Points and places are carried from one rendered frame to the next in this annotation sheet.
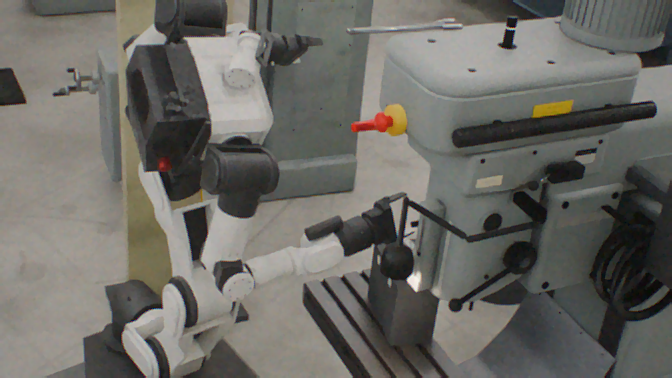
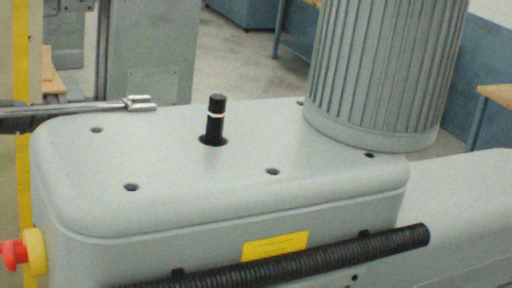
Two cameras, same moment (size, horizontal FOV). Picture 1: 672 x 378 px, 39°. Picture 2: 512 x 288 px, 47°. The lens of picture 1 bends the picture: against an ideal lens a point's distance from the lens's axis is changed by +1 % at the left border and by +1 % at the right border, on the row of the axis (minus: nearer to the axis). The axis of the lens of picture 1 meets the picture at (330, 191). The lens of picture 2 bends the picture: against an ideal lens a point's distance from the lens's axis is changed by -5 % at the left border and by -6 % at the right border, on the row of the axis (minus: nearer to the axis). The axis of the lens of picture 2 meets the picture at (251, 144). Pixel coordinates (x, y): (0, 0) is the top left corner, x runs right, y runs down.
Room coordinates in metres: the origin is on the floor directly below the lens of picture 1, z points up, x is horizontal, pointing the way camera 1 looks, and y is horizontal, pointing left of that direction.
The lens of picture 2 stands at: (1.00, -0.32, 2.23)
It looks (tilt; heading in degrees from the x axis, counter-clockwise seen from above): 26 degrees down; 357
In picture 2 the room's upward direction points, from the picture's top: 8 degrees clockwise
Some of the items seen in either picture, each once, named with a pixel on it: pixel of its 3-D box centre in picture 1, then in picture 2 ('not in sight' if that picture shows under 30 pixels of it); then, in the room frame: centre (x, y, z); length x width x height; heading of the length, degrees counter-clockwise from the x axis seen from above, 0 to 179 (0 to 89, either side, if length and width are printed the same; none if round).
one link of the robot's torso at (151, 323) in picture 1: (167, 344); not in sight; (2.15, 0.44, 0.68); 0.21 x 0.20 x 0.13; 39
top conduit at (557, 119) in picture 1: (557, 122); (282, 266); (1.60, -0.41, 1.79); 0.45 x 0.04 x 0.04; 118
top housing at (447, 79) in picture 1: (506, 82); (217, 192); (1.72, -0.32, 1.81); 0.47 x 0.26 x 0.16; 118
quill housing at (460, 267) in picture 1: (473, 227); not in sight; (1.71, -0.32, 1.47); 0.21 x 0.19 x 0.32; 28
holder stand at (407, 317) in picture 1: (403, 288); not in sight; (2.02, -0.22, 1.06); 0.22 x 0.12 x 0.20; 16
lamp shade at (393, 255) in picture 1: (397, 257); not in sight; (1.61, -0.15, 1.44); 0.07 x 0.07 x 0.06
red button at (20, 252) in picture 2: (384, 121); (16, 255); (1.59, -0.09, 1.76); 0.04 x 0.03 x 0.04; 28
